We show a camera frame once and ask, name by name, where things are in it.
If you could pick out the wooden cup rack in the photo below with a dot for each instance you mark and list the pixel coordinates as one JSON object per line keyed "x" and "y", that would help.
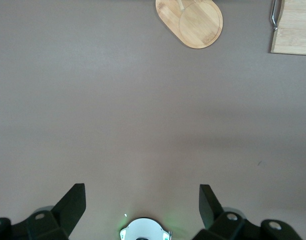
{"x": 197, "y": 25}

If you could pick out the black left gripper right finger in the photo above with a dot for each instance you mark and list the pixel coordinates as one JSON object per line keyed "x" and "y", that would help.
{"x": 210, "y": 207}

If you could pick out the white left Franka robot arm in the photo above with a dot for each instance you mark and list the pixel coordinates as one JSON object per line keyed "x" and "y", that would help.
{"x": 145, "y": 228}

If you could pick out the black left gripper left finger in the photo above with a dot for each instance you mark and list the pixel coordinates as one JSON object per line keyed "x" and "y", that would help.
{"x": 68, "y": 207}

